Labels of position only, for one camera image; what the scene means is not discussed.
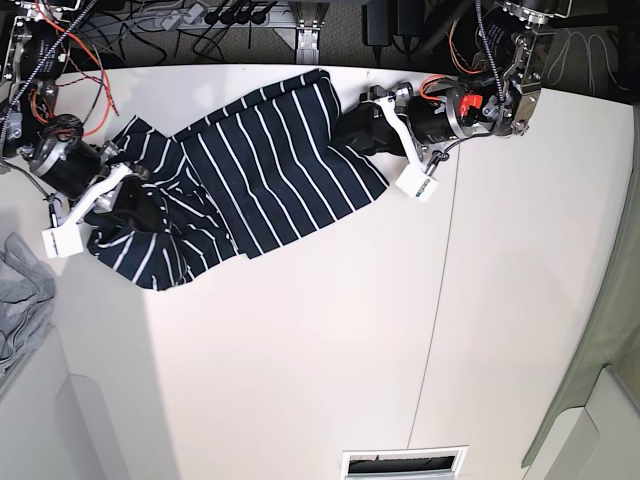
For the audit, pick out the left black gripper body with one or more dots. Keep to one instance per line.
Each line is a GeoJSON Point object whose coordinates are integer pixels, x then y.
{"type": "Point", "coordinates": [448, 114]}

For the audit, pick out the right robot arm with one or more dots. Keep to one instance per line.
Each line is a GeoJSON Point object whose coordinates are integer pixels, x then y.
{"type": "Point", "coordinates": [36, 54]}

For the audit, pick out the aluminium frame post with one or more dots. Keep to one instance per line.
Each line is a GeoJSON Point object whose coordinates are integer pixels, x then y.
{"type": "Point", "coordinates": [309, 17]}

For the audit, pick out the white vent slot frame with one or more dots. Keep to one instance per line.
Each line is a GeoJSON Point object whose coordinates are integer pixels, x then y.
{"type": "Point", "coordinates": [409, 464]}

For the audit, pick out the grey cloth pile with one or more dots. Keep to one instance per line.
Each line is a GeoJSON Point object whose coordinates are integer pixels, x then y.
{"type": "Point", "coordinates": [28, 291]}

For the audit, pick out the navy white striped t-shirt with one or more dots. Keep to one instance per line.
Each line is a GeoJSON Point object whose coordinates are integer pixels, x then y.
{"type": "Point", "coordinates": [248, 178]}

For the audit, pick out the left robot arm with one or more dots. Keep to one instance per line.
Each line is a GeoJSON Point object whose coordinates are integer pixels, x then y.
{"type": "Point", "coordinates": [499, 55]}

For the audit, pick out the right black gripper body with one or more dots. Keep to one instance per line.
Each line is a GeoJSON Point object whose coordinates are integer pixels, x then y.
{"type": "Point", "coordinates": [70, 167]}

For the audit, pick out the white power strip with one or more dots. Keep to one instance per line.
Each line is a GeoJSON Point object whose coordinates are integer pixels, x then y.
{"type": "Point", "coordinates": [170, 20]}

